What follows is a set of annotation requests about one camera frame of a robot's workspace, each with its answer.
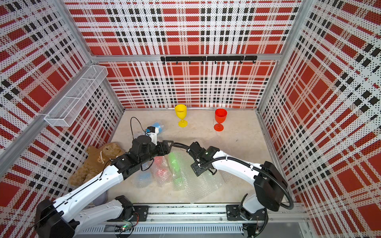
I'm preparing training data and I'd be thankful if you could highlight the white wire mesh basket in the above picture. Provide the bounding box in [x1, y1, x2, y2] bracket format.
[44, 65, 108, 127]

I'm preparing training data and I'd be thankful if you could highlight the red glass bundle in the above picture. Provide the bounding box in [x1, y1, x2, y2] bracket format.
[151, 156, 172, 187]

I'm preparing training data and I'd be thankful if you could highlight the yellow plastic wine glass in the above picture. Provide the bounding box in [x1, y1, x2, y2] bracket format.
[175, 104, 188, 128]

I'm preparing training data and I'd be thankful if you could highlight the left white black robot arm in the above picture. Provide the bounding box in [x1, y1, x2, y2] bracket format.
[34, 135, 173, 238]

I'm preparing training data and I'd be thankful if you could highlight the green glass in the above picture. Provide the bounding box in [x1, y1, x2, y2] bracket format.
[167, 151, 188, 191]

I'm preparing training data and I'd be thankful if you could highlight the wrapped light blue glass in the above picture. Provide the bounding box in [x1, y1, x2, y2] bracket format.
[136, 171, 153, 188]

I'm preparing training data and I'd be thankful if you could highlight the blue glass in bubble wrap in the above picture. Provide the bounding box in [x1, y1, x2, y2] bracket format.
[151, 121, 165, 134]

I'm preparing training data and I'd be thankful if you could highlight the red plastic wine glass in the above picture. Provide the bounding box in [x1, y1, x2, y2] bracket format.
[214, 109, 227, 132]

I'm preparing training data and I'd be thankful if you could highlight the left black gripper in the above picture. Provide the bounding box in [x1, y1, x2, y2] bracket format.
[139, 140, 174, 166]

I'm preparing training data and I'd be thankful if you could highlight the brown teddy bear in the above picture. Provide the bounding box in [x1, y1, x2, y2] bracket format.
[68, 142, 125, 186]

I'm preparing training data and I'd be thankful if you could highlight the black wall hook rail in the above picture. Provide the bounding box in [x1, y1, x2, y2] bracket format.
[160, 56, 258, 63]

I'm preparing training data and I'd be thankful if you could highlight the green circuit board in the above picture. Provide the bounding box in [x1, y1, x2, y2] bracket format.
[114, 223, 134, 235]

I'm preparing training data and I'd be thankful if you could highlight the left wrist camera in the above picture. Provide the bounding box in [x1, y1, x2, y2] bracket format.
[146, 126, 159, 145]

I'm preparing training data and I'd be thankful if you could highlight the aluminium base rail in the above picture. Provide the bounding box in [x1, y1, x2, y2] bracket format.
[79, 203, 313, 238]

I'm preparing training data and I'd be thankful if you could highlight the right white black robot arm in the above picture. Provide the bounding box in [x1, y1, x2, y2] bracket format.
[186, 142, 294, 220]

